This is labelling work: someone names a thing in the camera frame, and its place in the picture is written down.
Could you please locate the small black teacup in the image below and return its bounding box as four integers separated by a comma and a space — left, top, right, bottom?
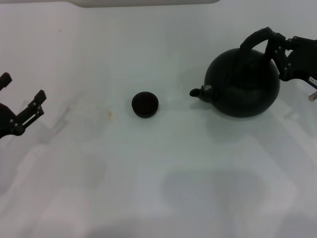
131, 91, 159, 119

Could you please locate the black round teapot with handle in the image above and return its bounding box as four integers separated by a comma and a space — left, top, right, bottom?
189, 27, 281, 119

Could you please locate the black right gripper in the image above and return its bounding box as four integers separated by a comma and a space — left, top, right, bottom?
268, 29, 317, 87

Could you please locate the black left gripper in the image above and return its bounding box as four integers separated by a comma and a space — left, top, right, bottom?
0, 72, 48, 140

